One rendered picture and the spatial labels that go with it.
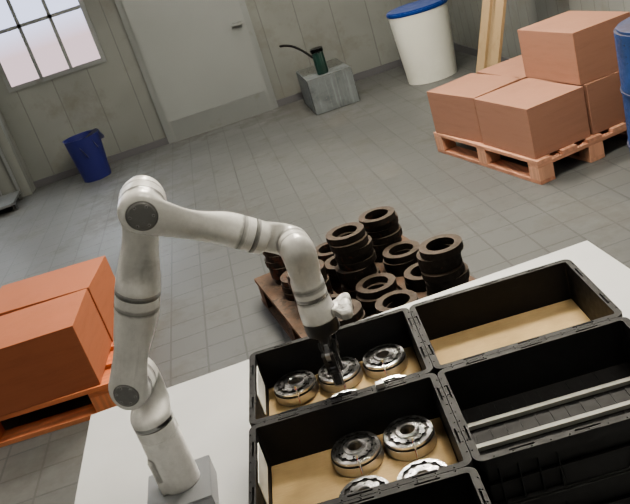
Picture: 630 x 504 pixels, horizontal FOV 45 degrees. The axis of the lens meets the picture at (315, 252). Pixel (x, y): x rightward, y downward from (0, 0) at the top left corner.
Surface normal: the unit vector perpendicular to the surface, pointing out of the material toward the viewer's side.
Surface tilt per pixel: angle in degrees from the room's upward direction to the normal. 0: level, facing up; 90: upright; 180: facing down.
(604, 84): 90
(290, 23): 90
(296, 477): 0
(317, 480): 0
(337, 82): 90
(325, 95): 90
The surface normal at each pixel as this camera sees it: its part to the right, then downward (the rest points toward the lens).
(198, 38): 0.17, 0.35
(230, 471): -0.29, -0.88
